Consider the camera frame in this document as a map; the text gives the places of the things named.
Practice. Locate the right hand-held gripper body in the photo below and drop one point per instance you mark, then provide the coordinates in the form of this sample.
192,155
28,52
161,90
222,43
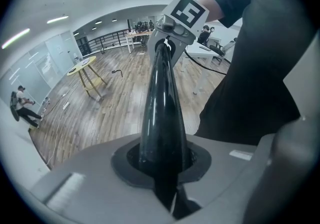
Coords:
188,13

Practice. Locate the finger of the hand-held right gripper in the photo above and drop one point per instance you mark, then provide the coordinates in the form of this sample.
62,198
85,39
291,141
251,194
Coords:
178,51
151,45

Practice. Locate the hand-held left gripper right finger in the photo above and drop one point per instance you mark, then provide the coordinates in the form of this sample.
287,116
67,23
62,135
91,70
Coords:
230,170

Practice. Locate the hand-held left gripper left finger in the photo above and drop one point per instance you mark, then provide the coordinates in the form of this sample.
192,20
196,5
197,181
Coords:
87,180

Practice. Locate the person's right forearm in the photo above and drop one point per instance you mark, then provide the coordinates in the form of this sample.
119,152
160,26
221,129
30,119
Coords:
211,8

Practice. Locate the wooden desk with white legs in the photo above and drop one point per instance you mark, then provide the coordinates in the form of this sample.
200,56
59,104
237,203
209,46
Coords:
137,34

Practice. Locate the white square table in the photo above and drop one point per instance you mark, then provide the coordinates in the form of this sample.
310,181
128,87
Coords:
197,51

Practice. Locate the black phone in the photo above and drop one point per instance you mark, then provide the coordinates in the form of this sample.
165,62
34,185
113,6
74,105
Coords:
205,48
72,70

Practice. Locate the black curved floor tool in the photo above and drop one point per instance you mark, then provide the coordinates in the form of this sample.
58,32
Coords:
116,71

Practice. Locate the black metal railing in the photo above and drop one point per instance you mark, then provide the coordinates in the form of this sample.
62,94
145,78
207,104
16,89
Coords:
105,40

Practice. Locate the purple white booklet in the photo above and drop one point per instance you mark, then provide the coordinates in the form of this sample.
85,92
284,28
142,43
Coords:
85,61

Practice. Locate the black framed glass door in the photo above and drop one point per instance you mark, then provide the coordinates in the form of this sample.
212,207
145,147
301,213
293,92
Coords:
81,47

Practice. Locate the round yellow wooden table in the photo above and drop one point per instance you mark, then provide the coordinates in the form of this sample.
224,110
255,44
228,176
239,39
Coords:
82,66

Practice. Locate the small clear water bottle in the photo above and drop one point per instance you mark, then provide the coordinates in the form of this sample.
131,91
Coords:
76,57

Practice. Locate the white door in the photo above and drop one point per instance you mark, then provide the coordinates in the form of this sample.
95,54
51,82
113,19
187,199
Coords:
70,50

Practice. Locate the person's black clothing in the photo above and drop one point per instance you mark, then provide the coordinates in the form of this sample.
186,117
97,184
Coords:
262,67

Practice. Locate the white paper notice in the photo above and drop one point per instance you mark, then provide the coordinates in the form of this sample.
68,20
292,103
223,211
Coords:
59,49

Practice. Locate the long ceiling light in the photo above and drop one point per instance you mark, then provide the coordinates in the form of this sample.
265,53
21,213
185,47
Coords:
15,38
57,19

